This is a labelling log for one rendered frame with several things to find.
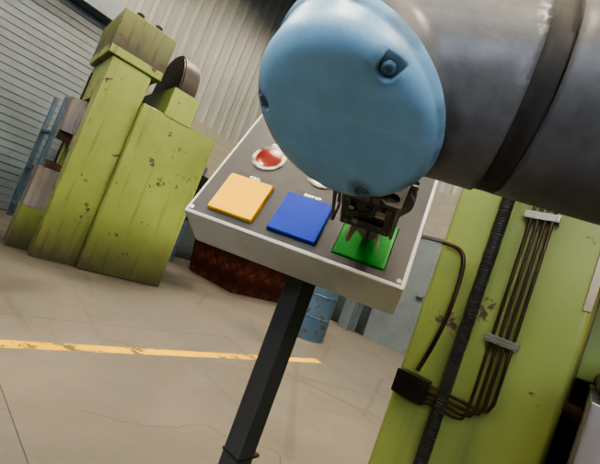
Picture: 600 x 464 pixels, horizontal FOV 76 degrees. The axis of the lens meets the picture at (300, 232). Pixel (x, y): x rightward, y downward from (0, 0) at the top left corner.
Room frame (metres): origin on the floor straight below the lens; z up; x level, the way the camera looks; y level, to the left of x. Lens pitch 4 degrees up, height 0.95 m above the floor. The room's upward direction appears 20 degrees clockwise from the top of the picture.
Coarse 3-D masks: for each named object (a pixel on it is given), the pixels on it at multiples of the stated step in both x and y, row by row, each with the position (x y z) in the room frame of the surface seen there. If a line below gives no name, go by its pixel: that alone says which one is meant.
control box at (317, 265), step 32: (256, 128) 0.67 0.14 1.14; (224, 160) 0.63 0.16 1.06; (288, 160) 0.63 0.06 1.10; (320, 192) 0.58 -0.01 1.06; (192, 224) 0.60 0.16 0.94; (224, 224) 0.56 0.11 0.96; (256, 224) 0.56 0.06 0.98; (416, 224) 0.55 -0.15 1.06; (256, 256) 0.59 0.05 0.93; (288, 256) 0.55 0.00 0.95; (320, 256) 0.52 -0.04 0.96; (352, 288) 0.54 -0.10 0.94; (384, 288) 0.51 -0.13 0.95
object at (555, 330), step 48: (480, 192) 0.74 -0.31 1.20; (480, 240) 0.72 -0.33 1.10; (528, 240) 0.67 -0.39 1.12; (576, 240) 0.63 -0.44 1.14; (432, 288) 0.76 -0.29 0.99; (528, 288) 0.66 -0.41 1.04; (576, 288) 0.62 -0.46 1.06; (432, 336) 0.74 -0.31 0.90; (480, 336) 0.69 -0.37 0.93; (528, 336) 0.64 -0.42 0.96; (576, 336) 0.60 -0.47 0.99; (432, 384) 0.72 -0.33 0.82; (480, 384) 0.67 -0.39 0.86; (528, 384) 0.63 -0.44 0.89; (384, 432) 0.76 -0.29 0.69; (480, 432) 0.66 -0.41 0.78; (528, 432) 0.62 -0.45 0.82
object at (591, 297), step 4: (596, 264) 0.60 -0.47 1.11; (596, 268) 0.60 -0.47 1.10; (596, 272) 0.60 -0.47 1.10; (596, 276) 0.60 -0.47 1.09; (592, 280) 0.60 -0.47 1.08; (596, 280) 0.60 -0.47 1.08; (592, 284) 0.60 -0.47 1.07; (596, 284) 0.60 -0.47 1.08; (592, 288) 0.60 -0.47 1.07; (596, 288) 0.60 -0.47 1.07; (588, 292) 0.60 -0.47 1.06; (592, 292) 0.60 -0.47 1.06; (596, 292) 0.60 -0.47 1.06; (588, 296) 0.60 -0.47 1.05; (592, 296) 0.60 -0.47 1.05; (588, 300) 0.60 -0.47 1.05; (592, 300) 0.60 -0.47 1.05; (584, 304) 0.60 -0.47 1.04; (588, 304) 0.60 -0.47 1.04; (592, 304) 0.60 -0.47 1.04; (584, 308) 0.60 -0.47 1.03; (588, 308) 0.60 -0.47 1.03; (592, 308) 0.60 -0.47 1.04
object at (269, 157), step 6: (264, 150) 0.64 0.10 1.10; (270, 150) 0.64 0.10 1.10; (276, 150) 0.64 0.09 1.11; (258, 156) 0.63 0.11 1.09; (264, 156) 0.63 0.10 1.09; (270, 156) 0.63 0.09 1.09; (276, 156) 0.63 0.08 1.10; (282, 156) 0.63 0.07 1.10; (258, 162) 0.62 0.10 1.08; (264, 162) 0.62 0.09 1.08; (270, 162) 0.62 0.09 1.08; (276, 162) 0.62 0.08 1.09
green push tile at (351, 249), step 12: (396, 228) 0.54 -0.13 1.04; (360, 240) 0.53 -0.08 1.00; (372, 240) 0.53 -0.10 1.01; (384, 240) 0.53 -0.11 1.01; (336, 252) 0.52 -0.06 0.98; (348, 252) 0.52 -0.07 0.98; (360, 252) 0.52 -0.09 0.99; (372, 252) 0.52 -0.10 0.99; (384, 252) 0.52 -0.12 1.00; (372, 264) 0.51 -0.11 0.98; (384, 264) 0.51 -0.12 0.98
